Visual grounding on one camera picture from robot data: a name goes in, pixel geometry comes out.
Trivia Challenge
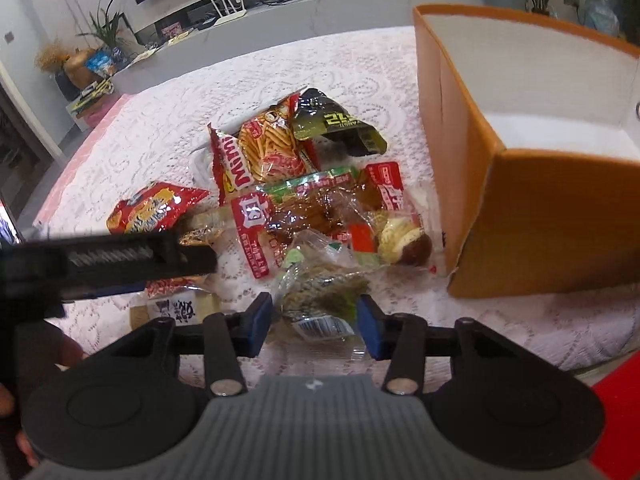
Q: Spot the white wifi router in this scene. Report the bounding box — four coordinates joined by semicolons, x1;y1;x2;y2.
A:
210;0;247;26

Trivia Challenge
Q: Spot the blue water jug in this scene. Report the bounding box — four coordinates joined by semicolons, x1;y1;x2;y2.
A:
584;0;620;37

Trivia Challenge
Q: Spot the person left hand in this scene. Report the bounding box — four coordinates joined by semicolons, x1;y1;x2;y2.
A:
1;337;86;479

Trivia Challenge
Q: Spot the clear peanut brittle pack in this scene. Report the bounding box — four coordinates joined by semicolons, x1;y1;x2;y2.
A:
129;206;232;330

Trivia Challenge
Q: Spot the clear seaweed roll pack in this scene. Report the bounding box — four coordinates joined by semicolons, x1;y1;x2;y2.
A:
274;230;383;342

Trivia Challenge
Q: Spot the pink storage basket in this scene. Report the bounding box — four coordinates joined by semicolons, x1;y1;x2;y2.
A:
75;92;120;130

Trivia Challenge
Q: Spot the potted plant left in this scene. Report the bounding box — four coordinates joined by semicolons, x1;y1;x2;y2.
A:
77;0;125;54

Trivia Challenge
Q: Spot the grey TV console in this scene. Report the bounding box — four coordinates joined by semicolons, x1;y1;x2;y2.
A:
113;0;485;94

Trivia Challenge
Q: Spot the red clear braised meat pack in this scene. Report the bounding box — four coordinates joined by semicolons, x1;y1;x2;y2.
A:
230;162;408;280

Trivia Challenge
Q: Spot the red noodle snack bag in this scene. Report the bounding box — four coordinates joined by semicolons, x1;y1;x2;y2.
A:
106;181;208;234

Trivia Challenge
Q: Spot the clear pastry bun pack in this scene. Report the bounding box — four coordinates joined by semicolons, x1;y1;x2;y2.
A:
348;182;445;276

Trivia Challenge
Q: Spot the red MiMi shrimp stick bag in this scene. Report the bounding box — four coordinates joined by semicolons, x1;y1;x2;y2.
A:
208;92;320;205

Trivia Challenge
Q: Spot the white lace tablecloth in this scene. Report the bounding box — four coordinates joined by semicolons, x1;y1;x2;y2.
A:
40;27;639;382

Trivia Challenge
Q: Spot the brown gourd vase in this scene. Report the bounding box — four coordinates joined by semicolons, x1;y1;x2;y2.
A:
63;48;101;90

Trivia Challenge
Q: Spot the orange cardboard box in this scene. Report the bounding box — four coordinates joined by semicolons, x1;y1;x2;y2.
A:
413;4;639;298

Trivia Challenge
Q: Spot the black green snack packet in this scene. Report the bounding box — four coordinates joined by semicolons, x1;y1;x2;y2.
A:
292;87;387;157

